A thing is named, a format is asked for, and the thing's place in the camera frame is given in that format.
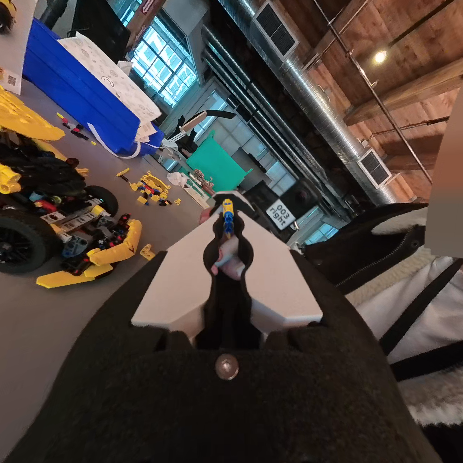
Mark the yellow toy brick car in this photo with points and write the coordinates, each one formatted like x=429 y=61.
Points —
x=108 y=249

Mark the dark flat panel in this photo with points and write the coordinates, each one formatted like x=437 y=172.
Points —
x=101 y=29

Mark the yellow angled brick piece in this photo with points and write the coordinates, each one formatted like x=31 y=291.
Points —
x=146 y=251

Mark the person's right hand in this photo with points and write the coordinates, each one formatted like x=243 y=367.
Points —
x=228 y=267

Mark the paned window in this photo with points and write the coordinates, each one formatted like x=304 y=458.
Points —
x=162 y=65

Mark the silver ventilation duct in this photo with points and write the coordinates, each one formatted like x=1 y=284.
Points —
x=318 y=97

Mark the instruction booklet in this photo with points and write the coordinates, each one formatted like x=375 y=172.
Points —
x=197 y=195

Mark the pile of small bricks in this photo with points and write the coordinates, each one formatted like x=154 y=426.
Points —
x=153 y=188

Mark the wooden black desk lamp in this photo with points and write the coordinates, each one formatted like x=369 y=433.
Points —
x=193 y=121

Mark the printed paper sheets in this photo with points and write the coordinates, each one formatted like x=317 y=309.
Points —
x=108 y=72

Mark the white crumpled plastic bag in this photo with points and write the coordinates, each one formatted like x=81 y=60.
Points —
x=177 y=179

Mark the black fleece-lined jacket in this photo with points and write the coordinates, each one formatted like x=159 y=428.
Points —
x=343 y=249

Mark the brown cardboard box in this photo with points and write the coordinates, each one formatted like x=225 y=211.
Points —
x=144 y=18

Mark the toy car packaging box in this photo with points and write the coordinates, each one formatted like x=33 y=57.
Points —
x=21 y=54

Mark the yellow axle brick, black pin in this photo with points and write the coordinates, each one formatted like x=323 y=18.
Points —
x=123 y=173

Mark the white framed vent grille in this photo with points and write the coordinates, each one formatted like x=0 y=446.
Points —
x=275 y=29
x=374 y=167

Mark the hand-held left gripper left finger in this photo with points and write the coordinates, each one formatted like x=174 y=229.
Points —
x=173 y=282

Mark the blue brick pin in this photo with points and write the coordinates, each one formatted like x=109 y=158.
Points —
x=228 y=220

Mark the brown small parts heap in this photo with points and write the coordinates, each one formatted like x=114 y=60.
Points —
x=202 y=181

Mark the round ceiling lamp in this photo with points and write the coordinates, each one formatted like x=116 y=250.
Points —
x=379 y=57

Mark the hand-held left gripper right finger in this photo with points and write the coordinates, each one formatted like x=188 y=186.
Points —
x=285 y=282

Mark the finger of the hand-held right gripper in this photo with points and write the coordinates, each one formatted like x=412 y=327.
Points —
x=237 y=195

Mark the blue plastic storage bin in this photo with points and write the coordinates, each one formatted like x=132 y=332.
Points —
x=72 y=86

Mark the yellow brick beam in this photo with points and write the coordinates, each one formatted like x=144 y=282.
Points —
x=228 y=204

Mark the scattered red black brick pieces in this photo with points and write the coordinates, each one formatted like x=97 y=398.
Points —
x=74 y=126

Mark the white shirt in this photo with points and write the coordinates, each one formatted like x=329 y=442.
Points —
x=379 y=307

